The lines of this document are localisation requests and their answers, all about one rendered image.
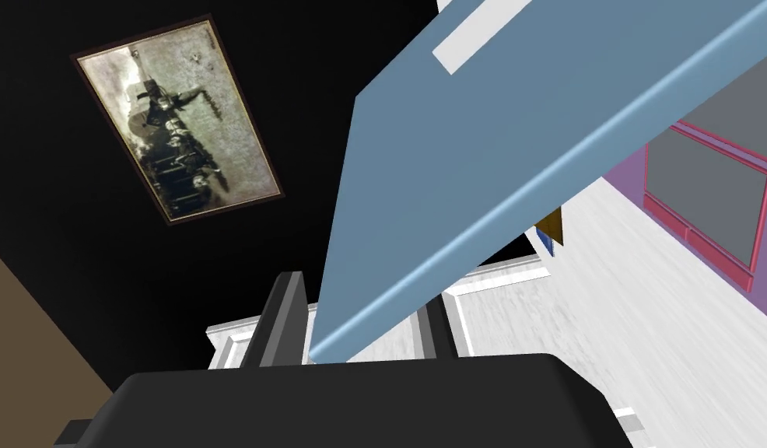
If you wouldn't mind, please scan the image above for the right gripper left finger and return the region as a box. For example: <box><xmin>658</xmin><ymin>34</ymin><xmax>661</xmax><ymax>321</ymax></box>
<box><xmin>240</xmin><ymin>270</ymin><xmax>310</xmax><ymax>369</ymax></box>

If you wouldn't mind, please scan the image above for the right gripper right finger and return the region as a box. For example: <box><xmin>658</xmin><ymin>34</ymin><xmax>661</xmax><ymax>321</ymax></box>
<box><xmin>415</xmin><ymin>292</ymin><xmax>460</xmax><ymax>362</ymax></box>

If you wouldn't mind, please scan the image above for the white panelled door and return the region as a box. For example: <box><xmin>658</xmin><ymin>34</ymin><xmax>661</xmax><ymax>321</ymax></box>
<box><xmin>205</xmin><ymin>251</ymin><xmax>552</xmax><ymax>369</ymax></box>

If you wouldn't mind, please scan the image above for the framed sepia picture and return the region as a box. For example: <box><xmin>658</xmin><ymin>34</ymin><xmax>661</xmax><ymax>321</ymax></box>
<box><xmin>68</xmin><ymin>13</ymin><xmax>286</xmax><ymax>226</ymax></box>

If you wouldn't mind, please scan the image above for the pink framed window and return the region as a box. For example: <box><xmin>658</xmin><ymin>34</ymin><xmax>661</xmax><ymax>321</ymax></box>
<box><xmin>641</xmin><ymin>120</ymin><xmax>767</xmax><ymax>294</ymax></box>

